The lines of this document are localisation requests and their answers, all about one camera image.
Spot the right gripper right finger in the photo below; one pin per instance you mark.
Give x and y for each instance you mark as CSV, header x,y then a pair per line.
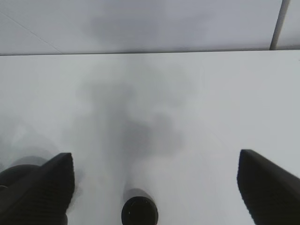
x,y
270,193

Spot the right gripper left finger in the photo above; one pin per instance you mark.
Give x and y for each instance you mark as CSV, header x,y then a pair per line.
x,y
64,184

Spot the small black teacup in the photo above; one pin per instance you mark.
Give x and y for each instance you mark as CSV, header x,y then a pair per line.
x,y
139,208

